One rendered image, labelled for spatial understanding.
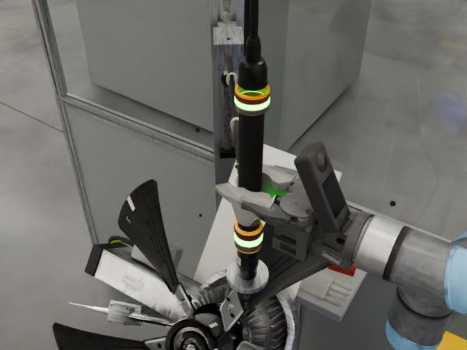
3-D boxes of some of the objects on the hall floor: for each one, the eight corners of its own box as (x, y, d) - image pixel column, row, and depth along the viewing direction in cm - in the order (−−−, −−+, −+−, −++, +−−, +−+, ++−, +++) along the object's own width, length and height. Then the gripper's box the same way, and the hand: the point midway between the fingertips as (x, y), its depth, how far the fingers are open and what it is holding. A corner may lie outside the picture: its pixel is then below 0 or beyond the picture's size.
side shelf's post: (283, 392, 229) (299, 262, 174) (292, 396, 227) (310, 267, 172) (279, 399, 226) (292, 270, 171) (287, 404, 224) (304, 276, 170)
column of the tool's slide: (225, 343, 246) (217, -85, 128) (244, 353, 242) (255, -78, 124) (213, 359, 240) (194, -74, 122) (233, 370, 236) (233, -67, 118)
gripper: (339, 294, 72) (204, 231, 80) (372, 237, 79) (246, 185, 88) (348, 250, 66) (202, 187, 75) (383, 193, 74) (247, 142, 82)
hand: (233, 175), depth 79 cm, fingers open, 4 cm apart
